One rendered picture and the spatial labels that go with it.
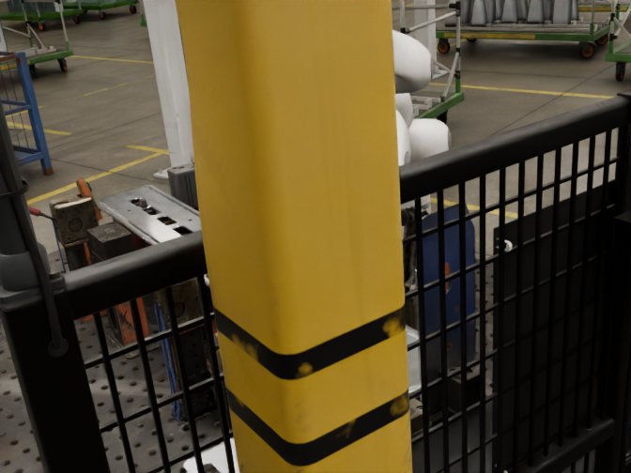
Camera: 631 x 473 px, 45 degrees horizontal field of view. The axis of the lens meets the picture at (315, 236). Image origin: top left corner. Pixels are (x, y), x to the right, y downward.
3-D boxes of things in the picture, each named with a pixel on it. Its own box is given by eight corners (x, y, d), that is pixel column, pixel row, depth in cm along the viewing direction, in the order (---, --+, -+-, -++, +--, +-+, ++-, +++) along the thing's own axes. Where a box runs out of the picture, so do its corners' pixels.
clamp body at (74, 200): (66, 314, 228) (38, 201, 214) (113, 298, 235) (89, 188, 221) (78, 328, 220) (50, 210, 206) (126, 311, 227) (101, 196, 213)
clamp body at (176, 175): (178, 275, 246) (160, 168, 232) (209, 264, 252) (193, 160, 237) (192, 284, 239) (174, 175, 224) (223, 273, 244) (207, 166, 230)
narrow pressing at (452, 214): (420, 419, 120) (412, 218, 106) (472, 389, 126) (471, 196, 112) (423, 420, 119) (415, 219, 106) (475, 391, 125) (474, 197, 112)
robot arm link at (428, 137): (390, 196, 217) (382, 114, 207) (455, 194, 212) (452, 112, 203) (383, 213, 207) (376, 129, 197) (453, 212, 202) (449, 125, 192)
